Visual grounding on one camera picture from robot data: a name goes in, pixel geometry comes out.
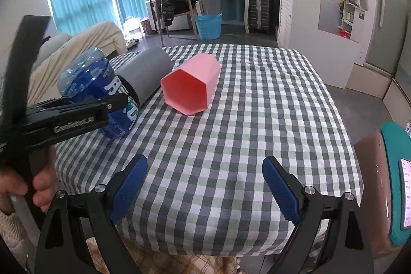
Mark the blue plastic water bottle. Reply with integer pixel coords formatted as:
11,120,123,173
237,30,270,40
57,47,141,140

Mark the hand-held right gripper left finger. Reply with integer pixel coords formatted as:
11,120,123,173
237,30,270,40
35,154,148,274

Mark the beige blanket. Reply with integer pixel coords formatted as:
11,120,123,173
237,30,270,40
26,20,129,108

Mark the grey green checkered tablecloth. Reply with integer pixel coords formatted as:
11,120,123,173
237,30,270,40
53,43,365,257

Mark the grey refrigerator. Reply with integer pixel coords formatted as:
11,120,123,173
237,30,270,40
366,0,411,76

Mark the pink hexagonal cup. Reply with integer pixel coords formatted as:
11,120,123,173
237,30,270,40
160,53,222,117

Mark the teal screen device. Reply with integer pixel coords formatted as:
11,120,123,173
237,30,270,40
378,121,411,248

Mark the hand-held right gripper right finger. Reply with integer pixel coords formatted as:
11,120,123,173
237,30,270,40
261,155,376,274

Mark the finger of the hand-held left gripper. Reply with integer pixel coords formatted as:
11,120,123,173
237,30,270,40
27,91,129,116

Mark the flat cardboard box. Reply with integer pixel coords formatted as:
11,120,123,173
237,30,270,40
382,78,411,121
345,63,394,100

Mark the grey cylindrical cup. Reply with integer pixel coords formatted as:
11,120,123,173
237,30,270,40
114,47,173,108

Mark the person's left hand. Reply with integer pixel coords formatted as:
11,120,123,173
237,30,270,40
0,146,58,213

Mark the wooden chair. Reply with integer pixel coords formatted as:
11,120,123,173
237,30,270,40
157,0,203,47

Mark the beige plaid cloth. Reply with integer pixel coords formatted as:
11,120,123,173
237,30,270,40
86,234,239,274

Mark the blue plastic laundry basket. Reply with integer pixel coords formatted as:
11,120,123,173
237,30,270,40
194,12,223,40

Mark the grey sofa cushion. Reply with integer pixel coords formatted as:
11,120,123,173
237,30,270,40
37,33,74,71

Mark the black jacket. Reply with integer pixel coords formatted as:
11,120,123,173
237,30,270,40
154,0,202,27

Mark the pink rounded object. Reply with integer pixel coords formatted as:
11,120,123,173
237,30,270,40
354,131,396,259

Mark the grey suitcase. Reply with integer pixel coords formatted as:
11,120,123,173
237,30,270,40
248,0,271,35

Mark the patterned gift bag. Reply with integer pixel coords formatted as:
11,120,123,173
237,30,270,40
140,17,153,36

